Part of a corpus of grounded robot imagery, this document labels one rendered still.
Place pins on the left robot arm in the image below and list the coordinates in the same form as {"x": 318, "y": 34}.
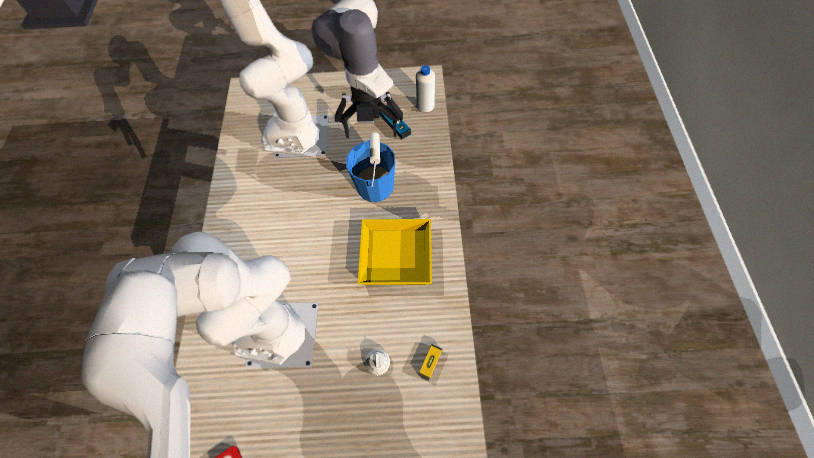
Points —
{"x": 343, "y": 32}

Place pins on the yellow pocket level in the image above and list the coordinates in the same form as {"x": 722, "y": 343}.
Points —
{"x": 430, "y": 362}

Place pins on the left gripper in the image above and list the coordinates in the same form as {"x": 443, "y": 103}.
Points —
{"x": 393, "y": 112}

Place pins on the blue spirit level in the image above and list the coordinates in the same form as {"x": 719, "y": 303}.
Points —
{"x": 402, "y": 130}

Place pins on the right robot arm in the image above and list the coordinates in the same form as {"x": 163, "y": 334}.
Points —
{"x": 128, "y": 358}

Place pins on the yellow square tray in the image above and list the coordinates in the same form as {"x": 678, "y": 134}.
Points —
{"x": 395, "y": 252}

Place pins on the white bottle with blue cap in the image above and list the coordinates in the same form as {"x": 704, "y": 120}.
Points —
{"x": 425, "y": 89}

